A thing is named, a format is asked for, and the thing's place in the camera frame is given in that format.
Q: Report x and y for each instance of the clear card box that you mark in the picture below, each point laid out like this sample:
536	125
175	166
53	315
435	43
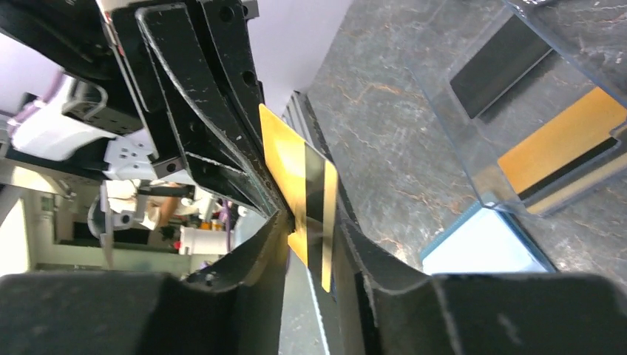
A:
588	41

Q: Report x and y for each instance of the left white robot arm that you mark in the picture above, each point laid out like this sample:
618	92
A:
150	90

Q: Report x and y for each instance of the gold card stack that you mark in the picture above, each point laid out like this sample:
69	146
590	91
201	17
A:
579	148

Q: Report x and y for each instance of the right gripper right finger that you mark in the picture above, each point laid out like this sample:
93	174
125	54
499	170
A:
370	280

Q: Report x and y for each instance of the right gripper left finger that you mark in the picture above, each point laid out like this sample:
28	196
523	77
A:
261	249

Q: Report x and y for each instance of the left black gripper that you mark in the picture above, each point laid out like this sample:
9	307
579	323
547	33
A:
141	90

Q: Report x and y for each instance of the blue leather card holder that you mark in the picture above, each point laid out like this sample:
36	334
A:
486	241

